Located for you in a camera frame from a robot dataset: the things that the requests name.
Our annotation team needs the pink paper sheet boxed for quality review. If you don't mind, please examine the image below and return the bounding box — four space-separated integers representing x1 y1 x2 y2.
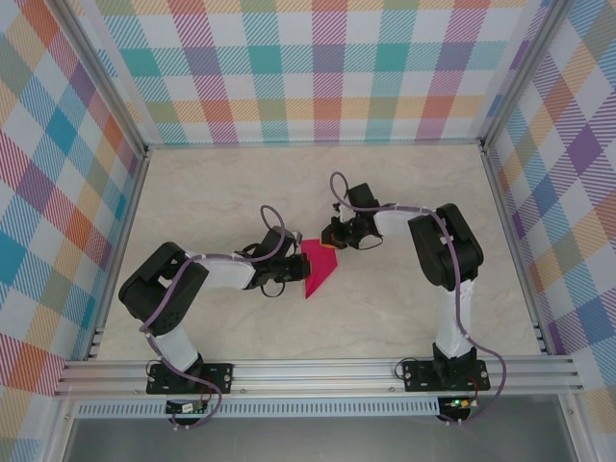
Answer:
300 239 340 300

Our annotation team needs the grey metal panel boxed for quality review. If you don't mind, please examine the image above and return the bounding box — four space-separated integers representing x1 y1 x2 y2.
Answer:
62 414 578 462

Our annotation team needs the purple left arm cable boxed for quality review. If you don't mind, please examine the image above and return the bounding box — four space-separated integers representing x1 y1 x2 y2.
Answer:
139 205 285 431

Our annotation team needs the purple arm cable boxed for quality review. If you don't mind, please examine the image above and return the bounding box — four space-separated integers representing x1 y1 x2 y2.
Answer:
329 171 509 427
139 205 285 431

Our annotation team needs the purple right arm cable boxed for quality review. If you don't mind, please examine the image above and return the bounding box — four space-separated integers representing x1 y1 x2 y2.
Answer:
329 171 509 427

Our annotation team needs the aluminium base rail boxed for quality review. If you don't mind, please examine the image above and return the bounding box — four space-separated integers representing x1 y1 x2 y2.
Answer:
52 356 586 398

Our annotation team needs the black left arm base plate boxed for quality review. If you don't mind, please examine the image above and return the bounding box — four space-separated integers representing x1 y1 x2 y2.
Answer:
146 363 236 395

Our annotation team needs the aluminium side rail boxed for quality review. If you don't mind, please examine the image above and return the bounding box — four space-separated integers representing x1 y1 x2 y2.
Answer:
86 148 151 362
480 143 550 355

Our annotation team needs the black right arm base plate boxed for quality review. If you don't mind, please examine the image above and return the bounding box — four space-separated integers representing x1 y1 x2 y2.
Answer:
401 359 491 392

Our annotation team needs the slotted grey cable duct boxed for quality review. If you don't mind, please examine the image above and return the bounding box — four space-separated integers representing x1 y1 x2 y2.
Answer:
76 397 442 419

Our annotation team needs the aluminium frame post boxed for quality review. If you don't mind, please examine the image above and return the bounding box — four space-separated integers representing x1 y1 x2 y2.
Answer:
478 0 577 150
47 0 150 160

